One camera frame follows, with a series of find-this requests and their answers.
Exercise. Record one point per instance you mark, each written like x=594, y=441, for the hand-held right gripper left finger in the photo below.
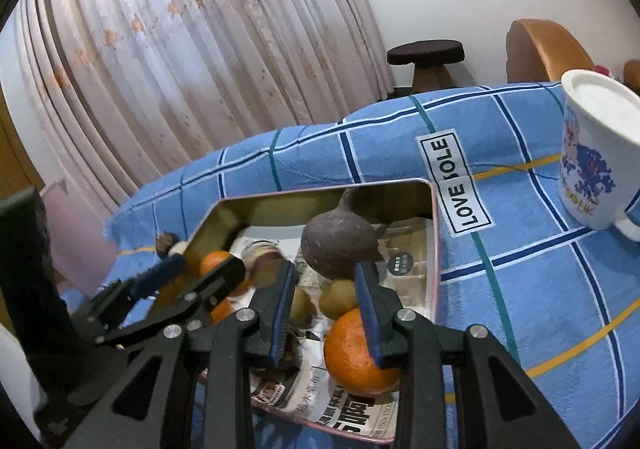
x=282, y=319

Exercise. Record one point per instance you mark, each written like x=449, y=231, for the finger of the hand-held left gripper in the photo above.
x=220, y=279
x=160, y=274

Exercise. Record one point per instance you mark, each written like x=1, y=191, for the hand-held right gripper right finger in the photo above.
x=367, y=314

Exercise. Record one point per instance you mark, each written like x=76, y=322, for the brown kiwi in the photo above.
x=337, y=299
x=301, y=304

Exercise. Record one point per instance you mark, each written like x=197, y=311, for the dark mangosteen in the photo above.
x=165, y=244

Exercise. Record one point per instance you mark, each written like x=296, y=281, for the large orange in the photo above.
x=350, y=354

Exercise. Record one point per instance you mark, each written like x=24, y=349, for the halved dark fruit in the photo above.
x=260, y=256

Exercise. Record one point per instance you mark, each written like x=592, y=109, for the purple round fruit with stem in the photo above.
x=335, y=244

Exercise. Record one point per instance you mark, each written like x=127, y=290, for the rectangular metal tin box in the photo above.
x=400, y=201

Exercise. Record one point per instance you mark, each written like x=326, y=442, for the printed paper leaflet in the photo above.
x=410, y=274

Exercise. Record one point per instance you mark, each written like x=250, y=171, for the pink electric kettle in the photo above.
x=80, y=239

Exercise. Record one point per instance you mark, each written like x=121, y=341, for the brown wooden door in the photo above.
x=17, y=164

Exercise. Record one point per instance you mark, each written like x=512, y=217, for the blue plaid blanket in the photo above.
x=525, y=254

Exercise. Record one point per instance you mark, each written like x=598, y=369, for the floral sheer curtain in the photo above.
x=200, y=54

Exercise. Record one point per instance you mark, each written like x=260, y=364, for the dark round stool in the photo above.
x=425, y=54

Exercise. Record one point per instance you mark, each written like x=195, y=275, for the white printed mug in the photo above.
x=595, y=154

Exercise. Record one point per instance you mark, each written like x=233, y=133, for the brown leather sofa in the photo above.
x=545, y=49

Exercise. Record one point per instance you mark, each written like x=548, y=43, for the pink cloth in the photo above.
x=605, y=71

